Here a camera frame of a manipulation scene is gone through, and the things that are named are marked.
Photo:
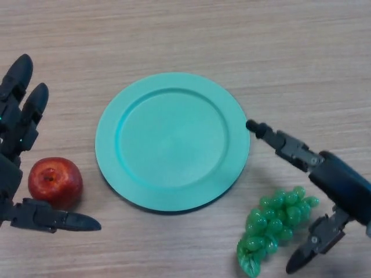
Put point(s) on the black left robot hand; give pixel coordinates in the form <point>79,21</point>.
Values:
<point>11,127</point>

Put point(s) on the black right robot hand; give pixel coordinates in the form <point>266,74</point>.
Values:
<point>342,185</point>

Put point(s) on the green grape bunch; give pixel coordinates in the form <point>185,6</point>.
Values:
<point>272,223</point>

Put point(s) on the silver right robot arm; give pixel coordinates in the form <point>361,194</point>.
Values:
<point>368,229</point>

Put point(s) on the teal round plate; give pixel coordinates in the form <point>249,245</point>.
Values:
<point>171,144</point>

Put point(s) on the red apple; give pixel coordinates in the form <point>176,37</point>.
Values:
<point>55,182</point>

